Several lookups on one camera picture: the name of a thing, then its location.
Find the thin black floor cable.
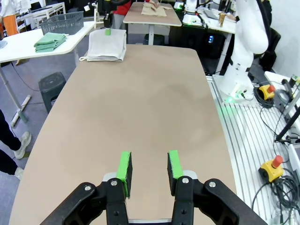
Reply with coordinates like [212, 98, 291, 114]
[10, 62, 42, 92]

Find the coiled black cable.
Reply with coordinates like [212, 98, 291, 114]
[253, 88, 276, 109]

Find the beige cloth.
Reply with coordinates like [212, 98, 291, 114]
[140, 2, 168, 18]

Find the white background desk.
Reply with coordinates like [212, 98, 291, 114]
[195, 6, 237, 73]

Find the black cable bundle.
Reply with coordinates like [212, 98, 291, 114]
[251, 168, 300, 225]

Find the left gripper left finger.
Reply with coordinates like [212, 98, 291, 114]
[39, 151, 133, 225]

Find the aluminium slotted base plate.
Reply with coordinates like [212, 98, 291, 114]
[205, 74, 300, 225]

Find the black computer box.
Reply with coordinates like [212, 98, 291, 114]
[205, 31, 227, 59]

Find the yellow emergency stop button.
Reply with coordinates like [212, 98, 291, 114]
[257, 84, 277, 101]
[258, 154, 285, 184]

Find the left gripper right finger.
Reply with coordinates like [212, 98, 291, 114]
[166, 150, 268, 225]

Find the person in beige shirt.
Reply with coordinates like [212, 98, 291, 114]
[0, 109, 32, 180]

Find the beige towel with loop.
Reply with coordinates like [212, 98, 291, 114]
[79, 29, 128, 63]

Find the wooden block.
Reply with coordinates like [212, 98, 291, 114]
[218, 12, 227, 27]

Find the white desk with frame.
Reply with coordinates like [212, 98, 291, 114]
[16, 2, 67, 30]

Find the green towel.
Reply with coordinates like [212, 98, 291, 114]
[34, 42, 65, 53]
[34, 32, 68, 49]

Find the grey laptop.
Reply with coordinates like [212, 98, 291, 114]
[203, 8, 222, 21]

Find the black plastic stool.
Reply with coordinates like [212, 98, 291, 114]
[38, 71, 68, 115]

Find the person in red shirt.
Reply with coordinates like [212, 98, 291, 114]
[110, 0, 132, 30]

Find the black right arm cable sleeve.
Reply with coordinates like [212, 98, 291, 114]
[256, 0, 274, 45]

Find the black stand pole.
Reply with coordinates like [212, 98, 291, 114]
[273, 78, 300, 144]

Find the person in orange trousers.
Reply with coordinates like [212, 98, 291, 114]
[0, 0, 20, 37]

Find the dark grey plastic basket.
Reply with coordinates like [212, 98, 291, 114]
[40, 11, 84, 36]

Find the brown background table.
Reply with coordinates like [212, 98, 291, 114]
[122, 1, 183, 45]

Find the white camera stand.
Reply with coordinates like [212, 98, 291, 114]
[83, 1, 100, 30]

